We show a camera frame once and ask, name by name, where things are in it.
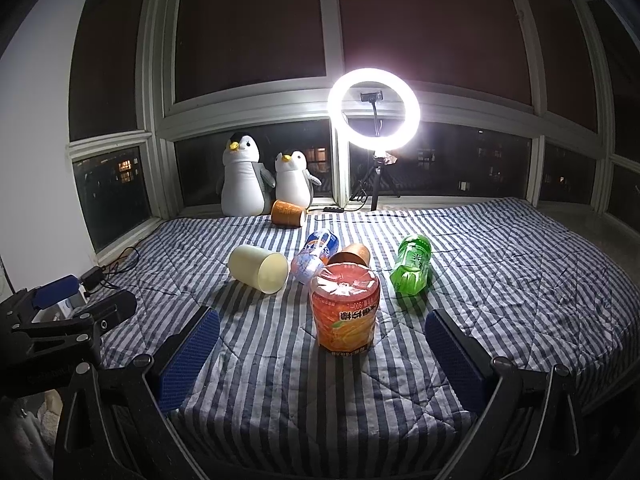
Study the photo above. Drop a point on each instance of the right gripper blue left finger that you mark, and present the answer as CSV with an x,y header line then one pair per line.
x,y
182,356

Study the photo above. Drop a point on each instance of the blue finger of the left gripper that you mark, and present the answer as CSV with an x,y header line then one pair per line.
x,y
47,295

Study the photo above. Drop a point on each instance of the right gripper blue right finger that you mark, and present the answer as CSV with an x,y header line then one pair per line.
x,y
451,349

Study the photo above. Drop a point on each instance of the red orange tea bottle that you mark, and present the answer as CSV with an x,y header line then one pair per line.
x,y
344,298

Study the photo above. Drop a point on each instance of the cream white plastic cup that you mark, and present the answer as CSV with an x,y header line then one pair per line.
x,y
259,268

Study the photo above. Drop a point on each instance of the copper brown cup near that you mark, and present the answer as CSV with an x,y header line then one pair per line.
x,y
354,253

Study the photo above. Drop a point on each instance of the orange cup far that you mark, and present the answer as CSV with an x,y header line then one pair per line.
x,y
287,214

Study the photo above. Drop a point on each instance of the green plastic bottle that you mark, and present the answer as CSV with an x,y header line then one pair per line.
x,y
410,272

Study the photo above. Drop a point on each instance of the striped blue white quilt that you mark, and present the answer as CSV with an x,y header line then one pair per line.
x,y
270,398

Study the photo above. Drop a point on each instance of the blue orange soda bottle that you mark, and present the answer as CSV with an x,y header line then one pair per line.
x,y
319,248

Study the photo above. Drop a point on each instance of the large penguin plush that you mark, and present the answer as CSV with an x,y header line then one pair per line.
x,y
247,183

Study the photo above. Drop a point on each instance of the black tripod stand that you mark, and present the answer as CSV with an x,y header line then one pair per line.
x,y
369,186

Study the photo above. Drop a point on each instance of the small penguin plush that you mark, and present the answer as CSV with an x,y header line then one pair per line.
x,y
295,183

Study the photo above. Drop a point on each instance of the black phone holder clamp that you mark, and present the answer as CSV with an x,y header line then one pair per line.
x,y
372,97

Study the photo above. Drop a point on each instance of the white ring light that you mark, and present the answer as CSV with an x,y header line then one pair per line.
x,y
404,133

